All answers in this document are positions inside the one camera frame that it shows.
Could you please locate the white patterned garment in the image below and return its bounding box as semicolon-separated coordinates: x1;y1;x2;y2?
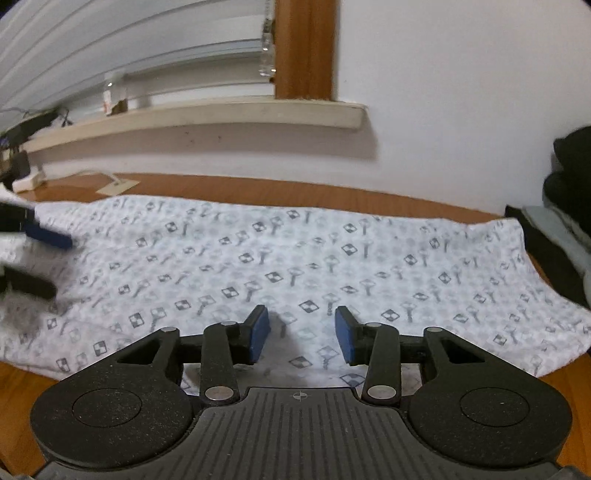
1;196;590;387

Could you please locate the white power strip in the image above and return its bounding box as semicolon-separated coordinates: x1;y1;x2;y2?
12;170;46;193

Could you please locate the black electronics on sill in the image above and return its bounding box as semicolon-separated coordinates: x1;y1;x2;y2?
1;108;73;191

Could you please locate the white window blind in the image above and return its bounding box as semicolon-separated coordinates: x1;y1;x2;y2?
1;1;271;128

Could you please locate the grey folded garment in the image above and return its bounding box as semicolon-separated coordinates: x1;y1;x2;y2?
504;205;590;308

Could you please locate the beige stone window sill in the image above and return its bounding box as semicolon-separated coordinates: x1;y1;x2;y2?
24;96;368;152

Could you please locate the black folded garment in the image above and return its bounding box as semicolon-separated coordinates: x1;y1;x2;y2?
543;126;590;221

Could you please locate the clear blind cord pull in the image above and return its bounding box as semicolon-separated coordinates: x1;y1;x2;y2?
259;0;276;80

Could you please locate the wooden window frame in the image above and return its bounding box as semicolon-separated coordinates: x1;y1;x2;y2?
274;0;339;101

